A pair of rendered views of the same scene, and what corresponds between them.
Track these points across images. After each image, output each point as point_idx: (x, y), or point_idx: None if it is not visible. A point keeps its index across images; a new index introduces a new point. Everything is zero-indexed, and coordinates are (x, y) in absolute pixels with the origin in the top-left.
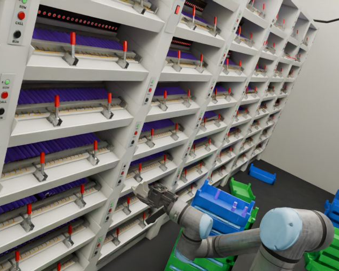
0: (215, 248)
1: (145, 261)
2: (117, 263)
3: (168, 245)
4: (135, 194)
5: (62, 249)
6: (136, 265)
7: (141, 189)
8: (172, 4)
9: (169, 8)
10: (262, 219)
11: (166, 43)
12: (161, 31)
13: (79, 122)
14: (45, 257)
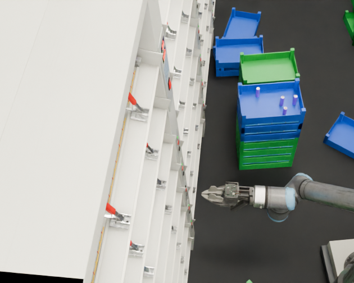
0: (303, 199)
1: (217, 168)
2: (198, 191)
3: (222, 130)
4: (211, 201)
5: (181, 268)
6: (213, 179)
7: (214, 196)
8: (165, 91)
9: (164, 99)
10: None
11: (172, 108)
12: (166, 115)
13: (164, 257)
14: None
